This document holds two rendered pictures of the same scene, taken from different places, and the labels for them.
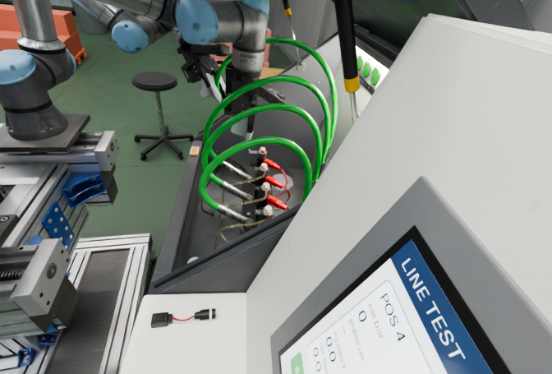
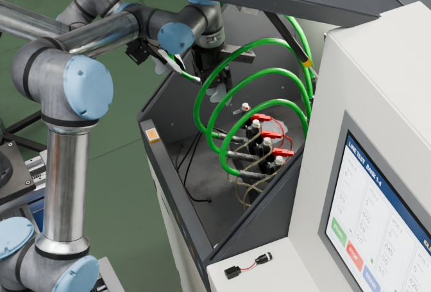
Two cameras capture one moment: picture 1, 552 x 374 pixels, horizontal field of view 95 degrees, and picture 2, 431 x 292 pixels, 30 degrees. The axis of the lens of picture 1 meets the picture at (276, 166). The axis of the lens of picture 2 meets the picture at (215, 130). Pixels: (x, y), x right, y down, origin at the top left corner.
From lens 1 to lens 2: 144 cm
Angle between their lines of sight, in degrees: 3
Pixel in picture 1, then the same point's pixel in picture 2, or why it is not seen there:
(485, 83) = (349, 72)
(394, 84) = (326, 65)
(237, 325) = (292, 257)
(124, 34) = not seen: hidden behind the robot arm
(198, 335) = (265, 272)
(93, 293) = not seen: outside the picture
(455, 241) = (356, 129)
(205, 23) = (186, 39)
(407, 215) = (346, 126)
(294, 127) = (261, 56)
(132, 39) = not seen: hidden behind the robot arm
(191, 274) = (240, 231)
